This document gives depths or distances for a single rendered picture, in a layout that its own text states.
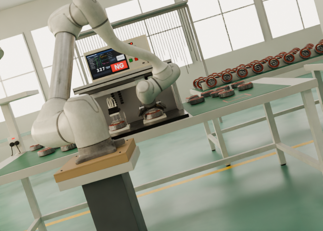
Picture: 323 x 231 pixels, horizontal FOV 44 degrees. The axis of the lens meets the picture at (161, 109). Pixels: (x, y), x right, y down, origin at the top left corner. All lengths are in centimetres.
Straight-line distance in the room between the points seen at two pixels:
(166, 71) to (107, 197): 83
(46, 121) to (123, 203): 51
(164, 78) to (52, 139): 75
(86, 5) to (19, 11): 742
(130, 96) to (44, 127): 107
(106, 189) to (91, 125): 28
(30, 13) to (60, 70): 741
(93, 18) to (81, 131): 63
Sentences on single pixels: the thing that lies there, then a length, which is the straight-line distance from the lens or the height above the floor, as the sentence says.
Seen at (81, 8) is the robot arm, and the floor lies 146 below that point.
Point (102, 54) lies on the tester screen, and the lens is 270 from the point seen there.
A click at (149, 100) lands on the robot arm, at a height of 92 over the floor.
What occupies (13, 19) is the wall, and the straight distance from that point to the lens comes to 946.
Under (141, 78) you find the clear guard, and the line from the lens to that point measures 244.
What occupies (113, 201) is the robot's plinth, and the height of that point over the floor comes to 58.
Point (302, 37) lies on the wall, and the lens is 971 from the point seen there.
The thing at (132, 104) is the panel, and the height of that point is 89.
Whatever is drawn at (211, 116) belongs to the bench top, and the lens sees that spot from 234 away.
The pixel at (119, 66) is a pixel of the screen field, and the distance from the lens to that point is 268.
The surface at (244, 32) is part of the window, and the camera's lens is 929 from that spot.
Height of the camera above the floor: 106
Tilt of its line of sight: 6 degrees down
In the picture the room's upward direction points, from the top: 17 degrees counter-clockwise
